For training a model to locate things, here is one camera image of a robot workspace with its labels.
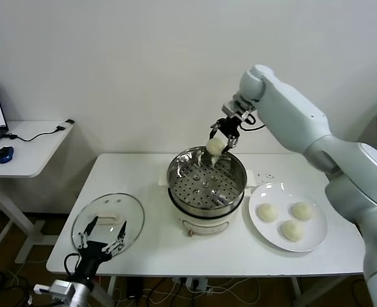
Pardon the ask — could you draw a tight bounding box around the black power brick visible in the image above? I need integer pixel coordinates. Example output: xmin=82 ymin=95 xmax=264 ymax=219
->
xmin=126 ymin=277 xmax=144 ymax=300

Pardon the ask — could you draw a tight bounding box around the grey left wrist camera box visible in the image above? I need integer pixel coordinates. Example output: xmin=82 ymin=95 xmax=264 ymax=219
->
xmin=33 ymin=279 xmax=74 ymax=301

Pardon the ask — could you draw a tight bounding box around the stainless steel steamer basket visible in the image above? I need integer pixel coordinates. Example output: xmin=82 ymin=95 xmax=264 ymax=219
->
xmin=157 ymin=146 xmax=257 ymax=210

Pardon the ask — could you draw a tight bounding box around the white floor cable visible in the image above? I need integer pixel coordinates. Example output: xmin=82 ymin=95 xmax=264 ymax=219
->
xmin=143 ymin=276 xmax=263 ymax=304

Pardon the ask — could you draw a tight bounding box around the white side desk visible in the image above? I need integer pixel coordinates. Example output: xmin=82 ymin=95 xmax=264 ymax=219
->
xmin=0 ymin=120 xmax=75 ymax=265

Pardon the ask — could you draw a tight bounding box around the black cable with usb adapter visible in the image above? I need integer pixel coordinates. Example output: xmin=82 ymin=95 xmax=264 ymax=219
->
xmin=1 ymin=119 xmax=75 ymax=143

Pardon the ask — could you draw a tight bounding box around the white round plate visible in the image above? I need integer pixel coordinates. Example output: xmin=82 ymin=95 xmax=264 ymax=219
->
xmin=248 ymin=182 xmax=329 ymax=253

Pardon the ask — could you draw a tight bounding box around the glass lid with white handle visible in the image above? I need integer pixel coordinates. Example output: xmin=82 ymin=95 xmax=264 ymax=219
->
xmin=71 ymin=192 xmax=145 ymax=256

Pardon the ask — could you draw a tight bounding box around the white steamed baozi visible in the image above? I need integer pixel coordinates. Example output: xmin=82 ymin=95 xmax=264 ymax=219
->
xmin=206 ymin=136 xmax=227 ymax=157
xmin=256 ymin=203 xmax=279 ymax=223
xmin=278 ymin=219 xmax=305 ymax=243
xmin=291 ymin=201 xmax=314 ymax=221

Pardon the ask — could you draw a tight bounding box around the white power strip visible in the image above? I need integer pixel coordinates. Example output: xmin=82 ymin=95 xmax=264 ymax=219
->
xmin=172 ymin=276 xmax=215 ymax=294

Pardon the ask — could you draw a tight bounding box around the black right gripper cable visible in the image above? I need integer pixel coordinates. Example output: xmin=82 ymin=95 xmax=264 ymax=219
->
xmin=239 ymin=121 xmax=266 ymax=132

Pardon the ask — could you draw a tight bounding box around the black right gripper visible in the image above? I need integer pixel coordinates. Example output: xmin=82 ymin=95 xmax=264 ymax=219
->
xmin=209 ymin=117 xmax=242 ymax=155

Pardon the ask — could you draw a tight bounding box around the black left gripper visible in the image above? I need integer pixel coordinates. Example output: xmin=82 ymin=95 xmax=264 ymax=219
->
xmin=76 ymin=216 xmax=128 ymax=281

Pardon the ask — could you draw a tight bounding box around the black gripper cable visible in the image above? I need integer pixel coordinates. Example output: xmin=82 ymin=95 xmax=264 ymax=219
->
xmin=63 ymin=252 xmax=82 ymax=279
xmin=239 ymin=121 xmax=266 ymax=132

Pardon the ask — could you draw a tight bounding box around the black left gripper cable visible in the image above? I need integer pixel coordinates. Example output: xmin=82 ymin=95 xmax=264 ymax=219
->
xmin=63 ymin=252 xmax=82 ymax=279

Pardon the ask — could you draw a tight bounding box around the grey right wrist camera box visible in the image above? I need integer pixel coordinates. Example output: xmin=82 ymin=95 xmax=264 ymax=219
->
xmin=222 ymin=99 xmax=244 ymax=118

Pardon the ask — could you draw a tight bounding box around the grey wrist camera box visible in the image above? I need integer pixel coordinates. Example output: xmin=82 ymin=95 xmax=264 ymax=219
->
xmin=222 ymin=99 xmax=244 ymax=118
xmin=33 ymin=279 xmax=74 ymax=301

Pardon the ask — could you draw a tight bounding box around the white electric cooker base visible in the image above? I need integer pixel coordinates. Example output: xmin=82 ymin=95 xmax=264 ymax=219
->
xmin=168 ymin=188 xmax=244 ymax=238

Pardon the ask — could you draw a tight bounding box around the blue computer mouse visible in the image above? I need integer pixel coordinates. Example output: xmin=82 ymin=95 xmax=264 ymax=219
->
xmin=0 ymin=146 xmax=15 ymax=164

